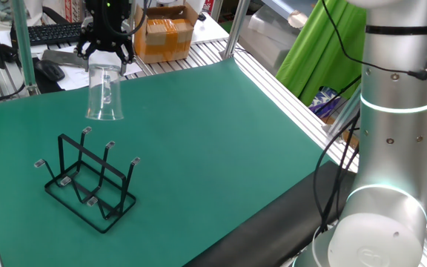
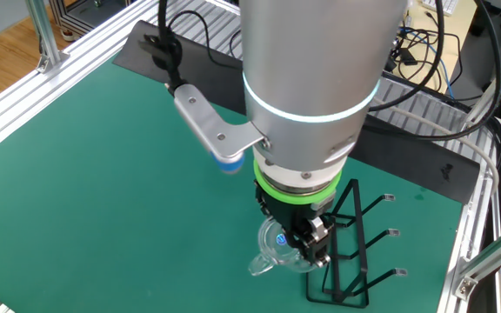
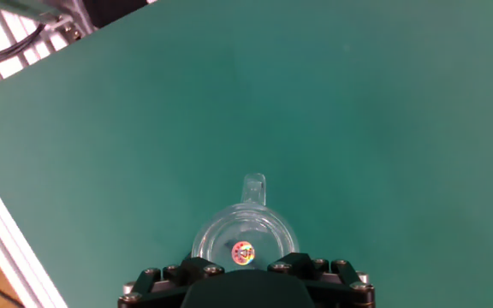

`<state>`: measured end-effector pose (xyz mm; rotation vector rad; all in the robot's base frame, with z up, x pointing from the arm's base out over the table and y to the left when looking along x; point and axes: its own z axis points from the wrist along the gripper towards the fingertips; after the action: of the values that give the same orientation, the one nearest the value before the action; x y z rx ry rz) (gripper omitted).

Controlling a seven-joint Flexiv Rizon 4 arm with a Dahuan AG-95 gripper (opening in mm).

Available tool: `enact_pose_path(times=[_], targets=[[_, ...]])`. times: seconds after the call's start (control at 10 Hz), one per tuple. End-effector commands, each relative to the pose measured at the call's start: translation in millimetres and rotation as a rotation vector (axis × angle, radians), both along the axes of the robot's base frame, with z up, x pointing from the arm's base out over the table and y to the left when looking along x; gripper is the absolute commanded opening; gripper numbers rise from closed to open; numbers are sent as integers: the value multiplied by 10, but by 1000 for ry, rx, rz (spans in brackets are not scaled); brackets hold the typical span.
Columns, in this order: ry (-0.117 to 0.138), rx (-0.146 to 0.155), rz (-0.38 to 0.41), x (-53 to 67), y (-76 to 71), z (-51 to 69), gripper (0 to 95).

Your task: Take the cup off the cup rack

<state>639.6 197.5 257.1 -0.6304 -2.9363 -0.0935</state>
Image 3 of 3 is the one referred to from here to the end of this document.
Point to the green table mat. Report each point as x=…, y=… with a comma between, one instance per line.
x=315, y=128

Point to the aluminium profile table frame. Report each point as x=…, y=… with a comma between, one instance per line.
x=2, y=244

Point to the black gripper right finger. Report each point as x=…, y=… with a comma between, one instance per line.
x=340, y=284

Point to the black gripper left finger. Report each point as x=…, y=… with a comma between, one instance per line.
x=152, y=284

